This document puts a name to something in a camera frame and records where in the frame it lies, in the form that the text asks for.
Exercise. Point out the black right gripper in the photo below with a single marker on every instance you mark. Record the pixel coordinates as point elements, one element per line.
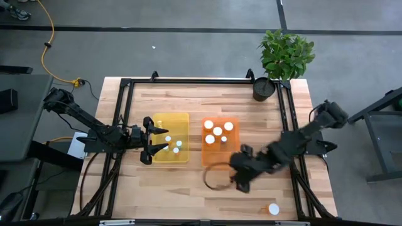
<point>248,168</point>

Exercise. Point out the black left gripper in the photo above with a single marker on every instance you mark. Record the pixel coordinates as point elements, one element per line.
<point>136,138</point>

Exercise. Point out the white small cap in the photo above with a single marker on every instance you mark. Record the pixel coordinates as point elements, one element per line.
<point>168,138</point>

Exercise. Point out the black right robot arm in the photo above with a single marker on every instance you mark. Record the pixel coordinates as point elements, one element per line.
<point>314,125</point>

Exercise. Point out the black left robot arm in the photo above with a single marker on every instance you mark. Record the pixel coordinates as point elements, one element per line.
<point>81,114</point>

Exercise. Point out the orange translucent plastic bin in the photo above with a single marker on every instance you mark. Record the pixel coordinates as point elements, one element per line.
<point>220,153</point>

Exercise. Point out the yellow translucent plastic bin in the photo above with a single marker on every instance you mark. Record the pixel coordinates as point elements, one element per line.
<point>179,125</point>

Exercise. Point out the white box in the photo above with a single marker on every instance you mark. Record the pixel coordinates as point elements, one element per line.
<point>75,149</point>

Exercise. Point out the black angled beam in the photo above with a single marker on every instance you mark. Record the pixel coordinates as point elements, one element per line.
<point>53,156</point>

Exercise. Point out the green plant in black pot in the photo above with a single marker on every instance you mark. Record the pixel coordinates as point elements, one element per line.
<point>284,56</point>

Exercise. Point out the grey desk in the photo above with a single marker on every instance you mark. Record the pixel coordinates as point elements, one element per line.
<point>22,125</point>

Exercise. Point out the black box on desk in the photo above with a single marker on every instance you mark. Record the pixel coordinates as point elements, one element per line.
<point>7,100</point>

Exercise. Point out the black flat bar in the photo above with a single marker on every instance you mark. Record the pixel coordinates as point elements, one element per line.
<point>15,69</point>

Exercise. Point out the black bag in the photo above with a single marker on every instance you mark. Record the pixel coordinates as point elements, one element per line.
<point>9,205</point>

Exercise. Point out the person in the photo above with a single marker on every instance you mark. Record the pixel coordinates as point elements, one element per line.
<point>19,14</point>

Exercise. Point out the silver ridged bracket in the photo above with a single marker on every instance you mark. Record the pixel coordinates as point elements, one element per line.
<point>292,223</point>
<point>116,223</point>

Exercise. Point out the dark grey metal table frame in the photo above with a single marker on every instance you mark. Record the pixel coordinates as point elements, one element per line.
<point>381,147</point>

